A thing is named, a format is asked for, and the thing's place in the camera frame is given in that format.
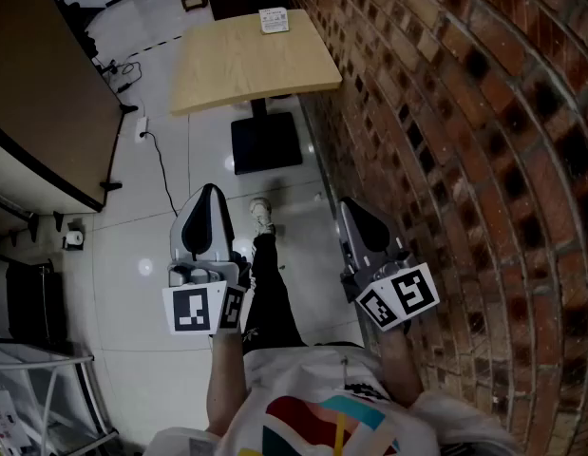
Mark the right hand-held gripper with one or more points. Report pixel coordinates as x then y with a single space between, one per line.
403 295

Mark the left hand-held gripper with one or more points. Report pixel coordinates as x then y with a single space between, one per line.
191 309

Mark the white table card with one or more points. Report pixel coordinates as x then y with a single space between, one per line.
273 21

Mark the person's right forearm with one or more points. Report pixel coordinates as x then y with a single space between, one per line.
400 368

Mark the person's left forearm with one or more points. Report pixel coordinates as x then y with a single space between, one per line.
227 383

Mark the person's grey shoe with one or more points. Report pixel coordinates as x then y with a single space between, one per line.
261 214

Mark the person's black trouser leg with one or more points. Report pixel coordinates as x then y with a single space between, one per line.
270 297

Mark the white power strip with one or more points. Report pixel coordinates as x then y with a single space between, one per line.
141 129

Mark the white paper roll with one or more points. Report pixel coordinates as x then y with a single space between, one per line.
75 238

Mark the person's white printed shirt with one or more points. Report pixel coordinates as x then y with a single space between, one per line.
322 406

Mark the black case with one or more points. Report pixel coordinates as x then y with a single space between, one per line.
34 302

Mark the light wooden table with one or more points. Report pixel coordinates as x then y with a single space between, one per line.
255 60

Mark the brown partition panel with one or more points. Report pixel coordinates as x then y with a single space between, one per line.
42 79

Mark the white metal frame cabinet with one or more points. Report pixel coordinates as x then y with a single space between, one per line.
46 397

